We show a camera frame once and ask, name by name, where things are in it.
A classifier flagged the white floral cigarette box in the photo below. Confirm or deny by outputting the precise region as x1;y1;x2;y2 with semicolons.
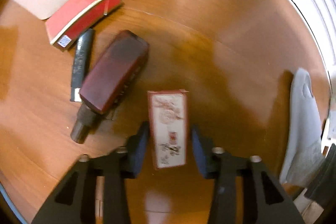
147;90;189;169

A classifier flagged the black electronic device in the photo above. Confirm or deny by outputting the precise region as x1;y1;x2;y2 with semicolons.
305;144;336;209

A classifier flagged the grey slipper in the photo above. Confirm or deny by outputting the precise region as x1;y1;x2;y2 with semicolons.
279;68;325;188

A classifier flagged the dark cylindrical bottle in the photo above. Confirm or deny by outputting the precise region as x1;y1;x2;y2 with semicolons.
70;103;100;144

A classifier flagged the dark maroon box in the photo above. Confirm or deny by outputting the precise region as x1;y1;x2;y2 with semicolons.
80;30;149;114

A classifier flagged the black pen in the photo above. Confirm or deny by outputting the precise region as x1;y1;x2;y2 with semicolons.
70;29;95;102

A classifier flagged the red cigarette pack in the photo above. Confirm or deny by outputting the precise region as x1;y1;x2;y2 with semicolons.
45;0;123;51

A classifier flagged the white louvered cabinet door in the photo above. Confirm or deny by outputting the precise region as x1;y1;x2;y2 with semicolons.
282;0;336;75

